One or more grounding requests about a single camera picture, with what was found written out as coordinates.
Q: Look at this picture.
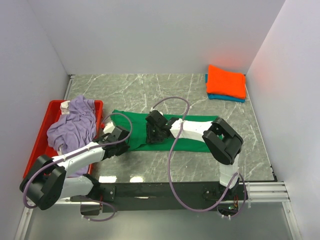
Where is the green t-shirt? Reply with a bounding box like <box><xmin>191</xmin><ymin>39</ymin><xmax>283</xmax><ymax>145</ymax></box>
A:
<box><xmin>111</xmin><ymin>109</ymin><xmax>218</xmax><ymax>153</ymax></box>

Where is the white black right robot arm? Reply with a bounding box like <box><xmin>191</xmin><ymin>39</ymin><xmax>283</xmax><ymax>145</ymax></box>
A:
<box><xmin>145</xmin><ymin>110</ymin><xmax>244</xmax><ymax>200</ymax></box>

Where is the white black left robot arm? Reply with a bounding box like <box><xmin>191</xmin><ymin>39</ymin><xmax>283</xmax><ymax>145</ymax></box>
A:
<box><xmin>19</xmin><ymin>126</ymin><xmax>132</xmax><ymax>210</ymax></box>

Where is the lavender t-shirt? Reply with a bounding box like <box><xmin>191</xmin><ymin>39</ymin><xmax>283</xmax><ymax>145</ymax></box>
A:
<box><xmin>46</xmin><ymin>94</ymin><xmax>98</xmax><ymax>178</ymax></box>

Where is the white pink garment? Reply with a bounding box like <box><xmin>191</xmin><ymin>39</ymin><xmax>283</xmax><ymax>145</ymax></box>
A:
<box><xmin>60</xmin><ymin>100</ymin><xmax>70</xmax><ymax>115</ymax></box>

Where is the black base beam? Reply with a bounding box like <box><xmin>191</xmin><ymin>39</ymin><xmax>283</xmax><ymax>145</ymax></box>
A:
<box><xmin>69</xmin><ymin>179</ymin><xmax>250</xmax><ymax>216</ymax></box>

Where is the folded teal t-shirt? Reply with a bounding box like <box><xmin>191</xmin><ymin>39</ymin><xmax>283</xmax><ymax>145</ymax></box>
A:
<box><xmin>204</xmin><ymin>74</ymin><xmax>246</xmax><ymax>103</ymax></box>

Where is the red plastic tray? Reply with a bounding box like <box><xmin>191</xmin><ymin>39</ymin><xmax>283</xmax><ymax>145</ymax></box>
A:
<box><xmin>23</xmin><ymin>100</ymin><xmax>105</xmax><ymax>178</ymax></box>

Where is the folded orange t-shirt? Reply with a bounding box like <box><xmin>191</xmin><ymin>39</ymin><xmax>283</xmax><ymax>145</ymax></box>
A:
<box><xmin>206</xmin><ymin>65</ymin><xmax>247</xmax><ymax>100</ymax></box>

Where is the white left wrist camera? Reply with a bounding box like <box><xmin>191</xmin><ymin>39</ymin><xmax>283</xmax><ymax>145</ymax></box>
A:
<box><xmin>101</xmin><ymin>121</ymin><xmax>116</xmax><ymax>134</ymax></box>

